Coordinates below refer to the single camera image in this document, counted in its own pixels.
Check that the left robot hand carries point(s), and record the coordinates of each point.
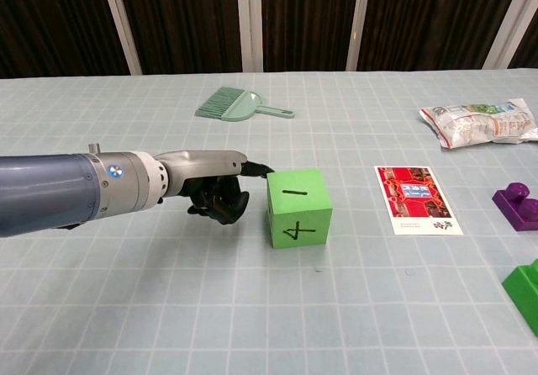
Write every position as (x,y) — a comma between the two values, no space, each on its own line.
(202,167)

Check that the green numbered foam cube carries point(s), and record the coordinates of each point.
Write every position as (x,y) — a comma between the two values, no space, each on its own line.
(298,211)

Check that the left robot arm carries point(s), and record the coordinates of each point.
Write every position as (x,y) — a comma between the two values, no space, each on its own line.
(63,190)

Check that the teal hand brush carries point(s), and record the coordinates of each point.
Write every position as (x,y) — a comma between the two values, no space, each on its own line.
(235,105)

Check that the light green checkered tablecloth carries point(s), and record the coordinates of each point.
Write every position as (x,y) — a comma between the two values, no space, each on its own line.
(168,299)

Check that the red and white picture card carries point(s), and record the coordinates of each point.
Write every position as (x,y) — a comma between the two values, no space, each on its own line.
(414,198)

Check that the crumpled white snack bag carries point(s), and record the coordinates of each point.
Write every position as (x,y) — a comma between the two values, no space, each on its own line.
(475,127)

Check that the purple building block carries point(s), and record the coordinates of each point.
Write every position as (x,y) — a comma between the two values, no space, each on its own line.
(519,209)

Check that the green building block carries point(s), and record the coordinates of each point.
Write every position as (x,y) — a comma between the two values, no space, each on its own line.
(525,293)

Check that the white frame post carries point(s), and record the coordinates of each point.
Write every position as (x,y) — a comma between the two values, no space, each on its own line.
(249,22)
(510,22)
(119,22)
(357,22)

